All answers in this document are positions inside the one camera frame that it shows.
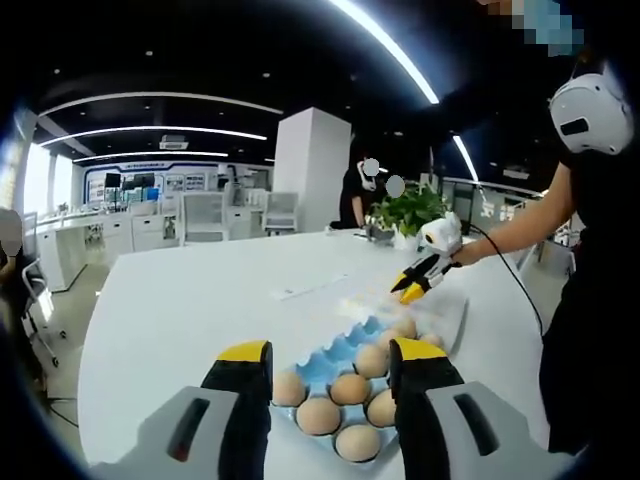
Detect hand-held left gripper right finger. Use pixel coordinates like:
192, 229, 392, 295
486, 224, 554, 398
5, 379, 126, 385
387, 337, 559, 480

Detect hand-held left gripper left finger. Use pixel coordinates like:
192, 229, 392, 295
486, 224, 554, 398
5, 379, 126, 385
91, 339, 275, 480

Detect cluster of brown eggs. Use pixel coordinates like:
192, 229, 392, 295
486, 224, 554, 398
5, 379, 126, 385
272, 315, 447, 464

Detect blue egg tray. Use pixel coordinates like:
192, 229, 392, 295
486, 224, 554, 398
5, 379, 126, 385
269, 319, 446, 466

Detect white foam egg holder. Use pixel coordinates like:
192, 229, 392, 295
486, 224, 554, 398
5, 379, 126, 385
339, 287, 471, 354

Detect person's right hand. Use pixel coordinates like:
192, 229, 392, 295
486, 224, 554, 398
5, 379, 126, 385
449, 243, 482, 269

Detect green potted plant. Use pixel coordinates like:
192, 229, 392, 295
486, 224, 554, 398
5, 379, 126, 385
367, 184, 454, 249

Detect white perforated strip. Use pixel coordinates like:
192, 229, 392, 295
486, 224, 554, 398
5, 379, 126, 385
269, 272, 349, 302

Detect white table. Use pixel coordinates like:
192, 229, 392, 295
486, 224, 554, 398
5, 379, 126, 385
77, 230, 556, 480

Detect white mesh chair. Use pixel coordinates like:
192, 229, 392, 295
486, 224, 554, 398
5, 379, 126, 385
180, 192, 231, 246
262, 192, 301, 236

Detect long ceiling light strip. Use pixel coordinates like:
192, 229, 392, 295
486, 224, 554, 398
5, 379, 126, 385
329, 0, 441, 106

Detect white VR headset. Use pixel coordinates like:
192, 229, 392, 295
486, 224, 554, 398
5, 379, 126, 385
547, 72, 635, 156

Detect white cabinet row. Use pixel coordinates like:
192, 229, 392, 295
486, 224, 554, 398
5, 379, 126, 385
34, 202, 184, 294

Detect black office chair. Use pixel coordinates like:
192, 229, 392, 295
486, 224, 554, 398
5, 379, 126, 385
19, 254, 66, 371

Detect curved ceiling light strip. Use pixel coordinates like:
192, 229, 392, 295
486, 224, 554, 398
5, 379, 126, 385
72, 148, 222, 164
38, 124, 269, 147

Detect black cable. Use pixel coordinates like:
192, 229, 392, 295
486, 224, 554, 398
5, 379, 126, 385
462, 222, 546, 337

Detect blue framed wall display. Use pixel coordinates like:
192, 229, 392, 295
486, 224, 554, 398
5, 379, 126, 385
82, 159, 274, 206

